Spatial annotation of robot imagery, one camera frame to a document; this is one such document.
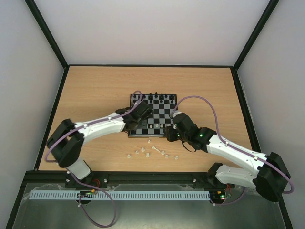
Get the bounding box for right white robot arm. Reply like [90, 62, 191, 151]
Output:
[164, 111, 291, 202]

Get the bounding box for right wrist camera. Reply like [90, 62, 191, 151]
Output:
[169, 110, 182, 119]

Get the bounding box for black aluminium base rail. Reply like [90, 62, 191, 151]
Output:
[22, 170, 234, 190]

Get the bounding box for black enclosure frame right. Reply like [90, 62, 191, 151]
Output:
[232, 0, 294, 229]

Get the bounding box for purple cable loop front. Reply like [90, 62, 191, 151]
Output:
[71, 180, 117, 227]

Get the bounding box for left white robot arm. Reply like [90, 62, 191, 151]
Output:
[46, 101, 153, 180]

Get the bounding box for green circuit board right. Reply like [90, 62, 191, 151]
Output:
[211, 189, 232, 200]

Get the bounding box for black and silver chessboard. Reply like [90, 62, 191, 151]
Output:
[128, 93, 177, 137]

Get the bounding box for white slotted cable duct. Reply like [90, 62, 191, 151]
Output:
[29, 190, 210, 201]

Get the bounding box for black enclosure frame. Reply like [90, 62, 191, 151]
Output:
[232, 0, 294, 229]
[4, 0, 70, 229]

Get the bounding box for black enclosure frame left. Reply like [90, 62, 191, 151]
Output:
[4, 0, 70, 229]

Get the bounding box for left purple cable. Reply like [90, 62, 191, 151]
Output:
[45, 90, 143, 163]

